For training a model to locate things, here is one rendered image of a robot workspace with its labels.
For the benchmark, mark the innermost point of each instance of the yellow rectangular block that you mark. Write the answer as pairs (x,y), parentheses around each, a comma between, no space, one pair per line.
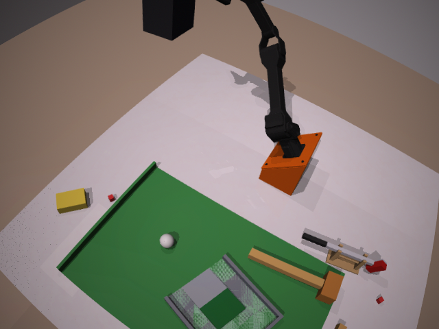
(71,200)

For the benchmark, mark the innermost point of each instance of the white ball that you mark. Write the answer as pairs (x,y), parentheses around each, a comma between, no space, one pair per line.
(166,240)

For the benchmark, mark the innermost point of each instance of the green putting mat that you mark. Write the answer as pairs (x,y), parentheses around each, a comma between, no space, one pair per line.
(125,269)

